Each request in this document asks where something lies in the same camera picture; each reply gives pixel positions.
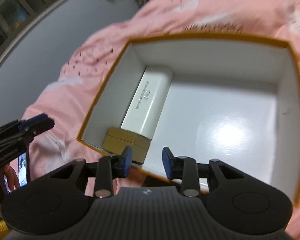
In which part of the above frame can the orange cardboard storage box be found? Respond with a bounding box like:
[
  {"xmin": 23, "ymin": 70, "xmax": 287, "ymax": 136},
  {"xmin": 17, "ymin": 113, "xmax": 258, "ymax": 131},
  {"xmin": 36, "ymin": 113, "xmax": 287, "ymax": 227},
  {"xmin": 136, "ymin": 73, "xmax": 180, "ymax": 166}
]
[{"xmin": 77, "ymin": 33, "xmax": 300, "ymax": 203}]

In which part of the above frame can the pink printed bed duvet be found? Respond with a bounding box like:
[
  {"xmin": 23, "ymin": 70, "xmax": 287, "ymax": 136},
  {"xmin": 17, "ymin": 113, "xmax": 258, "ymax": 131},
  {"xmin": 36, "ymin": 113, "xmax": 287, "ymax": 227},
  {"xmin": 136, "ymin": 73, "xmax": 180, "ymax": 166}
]
[{"xmin": 0, "ymin": 0, "xmax": 300, "ymax": 240}]

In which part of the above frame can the long white product box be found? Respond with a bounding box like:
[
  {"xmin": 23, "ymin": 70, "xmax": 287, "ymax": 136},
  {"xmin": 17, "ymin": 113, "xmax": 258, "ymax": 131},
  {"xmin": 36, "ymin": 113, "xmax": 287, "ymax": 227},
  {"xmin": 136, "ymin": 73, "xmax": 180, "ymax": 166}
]
[{"xmin": 121, "ymin": 67, "xmax": 173, "ymax": 139}]

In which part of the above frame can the person's left hand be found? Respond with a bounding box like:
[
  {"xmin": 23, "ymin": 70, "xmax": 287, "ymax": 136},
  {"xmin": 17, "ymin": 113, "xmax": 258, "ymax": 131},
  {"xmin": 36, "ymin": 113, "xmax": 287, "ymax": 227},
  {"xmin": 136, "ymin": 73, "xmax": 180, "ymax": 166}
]
[{"xmin": 3, "ymin": 164, "xmax": 20, "ymax": 192}]

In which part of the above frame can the dark book with picture cover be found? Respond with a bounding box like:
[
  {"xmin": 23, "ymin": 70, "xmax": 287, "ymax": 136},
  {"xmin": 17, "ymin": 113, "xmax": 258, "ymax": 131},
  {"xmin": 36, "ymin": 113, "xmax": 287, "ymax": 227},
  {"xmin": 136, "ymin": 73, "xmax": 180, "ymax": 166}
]
[{"xmin": 18, "ymin": 152, "xmax": 30, "ymax": 187}]

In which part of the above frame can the small brown cardboard box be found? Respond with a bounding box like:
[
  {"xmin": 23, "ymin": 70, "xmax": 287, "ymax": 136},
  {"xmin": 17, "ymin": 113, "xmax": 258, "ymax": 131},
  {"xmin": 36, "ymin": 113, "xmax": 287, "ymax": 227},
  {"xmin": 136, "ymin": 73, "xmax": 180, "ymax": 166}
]
[{"xmin": 102, "ymin": 127, "xmax": 151, "ymax": 165}]

